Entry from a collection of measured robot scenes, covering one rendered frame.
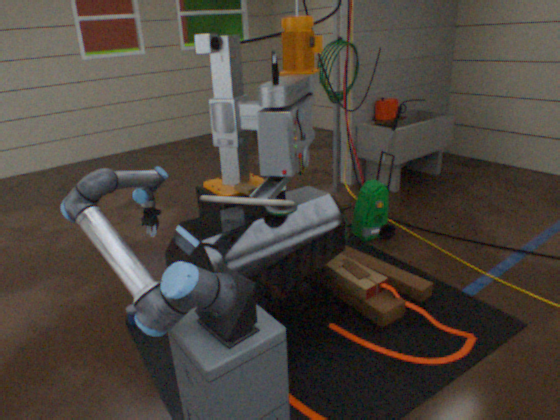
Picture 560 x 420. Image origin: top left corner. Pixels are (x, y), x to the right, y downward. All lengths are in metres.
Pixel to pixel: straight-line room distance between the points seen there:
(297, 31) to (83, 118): 6.07
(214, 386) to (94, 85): 7.39
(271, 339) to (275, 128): 1.31
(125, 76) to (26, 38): 1.85
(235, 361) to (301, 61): 2.18
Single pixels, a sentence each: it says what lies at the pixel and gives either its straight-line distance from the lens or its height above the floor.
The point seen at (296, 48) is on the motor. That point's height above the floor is 1.92.
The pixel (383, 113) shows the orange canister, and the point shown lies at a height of 0.96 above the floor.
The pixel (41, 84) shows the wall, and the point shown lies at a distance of 8.40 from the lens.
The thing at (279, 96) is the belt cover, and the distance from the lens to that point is 2.50.
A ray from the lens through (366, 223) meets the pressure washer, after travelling 4.24.
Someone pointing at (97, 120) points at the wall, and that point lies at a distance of 8.64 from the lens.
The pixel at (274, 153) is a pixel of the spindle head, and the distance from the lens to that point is 2.60.
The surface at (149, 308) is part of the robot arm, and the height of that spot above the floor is 1.06.
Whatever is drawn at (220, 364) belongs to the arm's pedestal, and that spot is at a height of 0.85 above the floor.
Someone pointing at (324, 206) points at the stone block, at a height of 0.81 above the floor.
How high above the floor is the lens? 2.02
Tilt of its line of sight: 22 degrees down
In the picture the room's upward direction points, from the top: 4 degrees counter-clockwise
